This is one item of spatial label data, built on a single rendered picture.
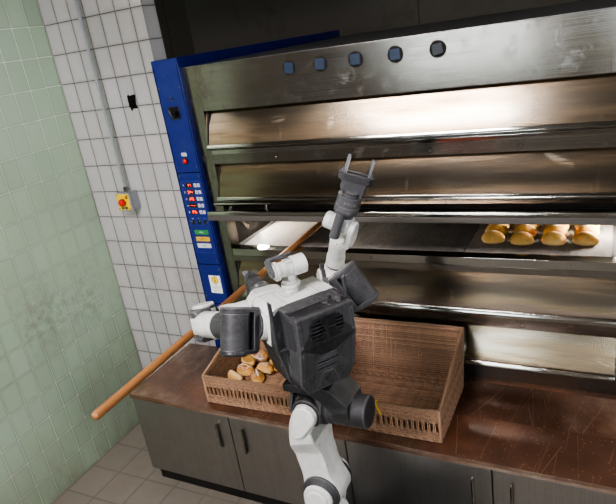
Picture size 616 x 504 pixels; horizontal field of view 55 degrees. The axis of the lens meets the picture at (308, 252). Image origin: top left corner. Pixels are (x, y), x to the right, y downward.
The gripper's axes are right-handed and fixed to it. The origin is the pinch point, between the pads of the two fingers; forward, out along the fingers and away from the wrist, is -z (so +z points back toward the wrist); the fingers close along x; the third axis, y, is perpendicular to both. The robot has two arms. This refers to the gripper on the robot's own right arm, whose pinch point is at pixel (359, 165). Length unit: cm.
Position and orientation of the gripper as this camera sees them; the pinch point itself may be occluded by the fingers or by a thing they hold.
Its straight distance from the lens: 202.0
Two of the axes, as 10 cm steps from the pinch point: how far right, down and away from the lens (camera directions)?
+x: -9.7, -2.2, -1.0
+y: 0.2, -4.8, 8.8
